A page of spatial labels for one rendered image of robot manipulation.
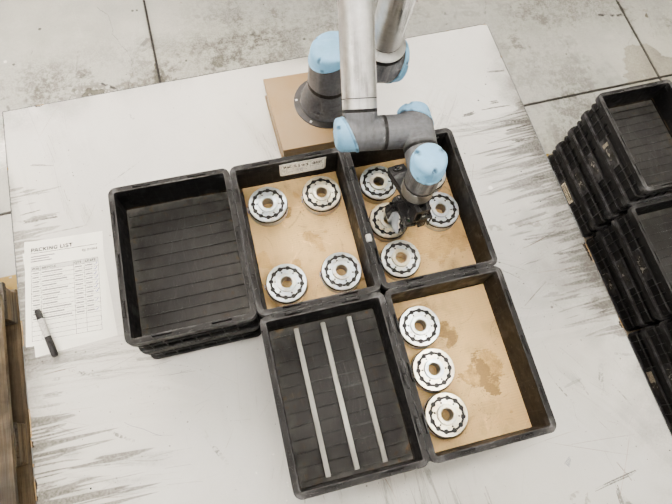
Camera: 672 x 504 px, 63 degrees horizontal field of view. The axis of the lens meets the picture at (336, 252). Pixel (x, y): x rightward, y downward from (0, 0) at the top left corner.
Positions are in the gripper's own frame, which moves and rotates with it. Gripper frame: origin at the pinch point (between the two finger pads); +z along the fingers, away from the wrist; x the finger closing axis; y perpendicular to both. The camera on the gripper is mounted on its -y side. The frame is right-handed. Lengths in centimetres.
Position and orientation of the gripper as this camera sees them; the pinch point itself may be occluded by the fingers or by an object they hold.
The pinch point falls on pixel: (399, 217)
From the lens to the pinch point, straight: 146.5
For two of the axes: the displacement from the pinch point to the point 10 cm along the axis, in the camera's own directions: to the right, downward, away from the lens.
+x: 9.5, -2.7, 1.6
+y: 3.1, 9.0, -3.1
